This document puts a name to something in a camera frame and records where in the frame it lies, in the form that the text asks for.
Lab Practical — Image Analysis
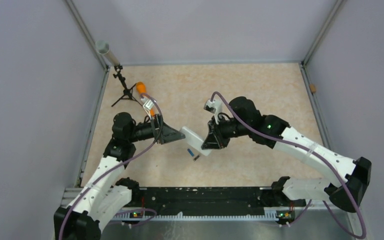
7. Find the grey tube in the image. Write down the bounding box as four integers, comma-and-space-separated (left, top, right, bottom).
95, 40, 120, 67

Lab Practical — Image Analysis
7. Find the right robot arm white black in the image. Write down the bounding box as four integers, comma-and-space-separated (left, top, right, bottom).
201, 96, 372, 213

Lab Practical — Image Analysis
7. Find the small cork piece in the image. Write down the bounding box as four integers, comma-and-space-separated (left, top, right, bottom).
308, 83, 317, 94

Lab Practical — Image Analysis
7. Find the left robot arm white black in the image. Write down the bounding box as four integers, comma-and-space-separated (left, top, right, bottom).
53, 112, 185, 240

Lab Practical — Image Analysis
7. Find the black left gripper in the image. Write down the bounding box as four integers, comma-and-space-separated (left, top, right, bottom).
127, 113, 185, 144

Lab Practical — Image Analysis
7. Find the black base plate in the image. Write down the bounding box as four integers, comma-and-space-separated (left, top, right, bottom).
128, 186, 307, 217

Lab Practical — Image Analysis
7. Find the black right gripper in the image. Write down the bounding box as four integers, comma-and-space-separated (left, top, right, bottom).
202, 114, 251, 150

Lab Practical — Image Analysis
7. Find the black mini tripod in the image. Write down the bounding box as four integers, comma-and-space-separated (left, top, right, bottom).
111, 64, 143, 107

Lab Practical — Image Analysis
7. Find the white remote control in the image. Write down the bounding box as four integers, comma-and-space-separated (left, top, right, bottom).
180, 126, 212, 156

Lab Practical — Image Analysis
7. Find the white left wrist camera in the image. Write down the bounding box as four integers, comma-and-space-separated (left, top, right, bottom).
140, 97, 154, 113

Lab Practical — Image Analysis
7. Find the white cable duct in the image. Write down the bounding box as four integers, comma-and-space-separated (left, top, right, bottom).
111, 210, 280, 222

